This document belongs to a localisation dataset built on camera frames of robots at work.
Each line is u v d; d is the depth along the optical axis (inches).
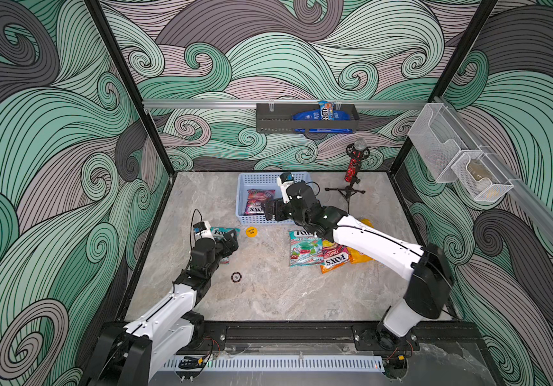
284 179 27.5
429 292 16.4
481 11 28.0
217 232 38.2
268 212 27.6
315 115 36.3
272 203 27.3
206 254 25.4
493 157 26.9
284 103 36.7
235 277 33.8
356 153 38.2
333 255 35.2
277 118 37.2
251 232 38.5
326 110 35.5
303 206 23.2
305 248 35.5
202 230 29.1
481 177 25.6
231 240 31.2
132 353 16.1
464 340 28.7
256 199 41.9
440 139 30.6
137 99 36.4
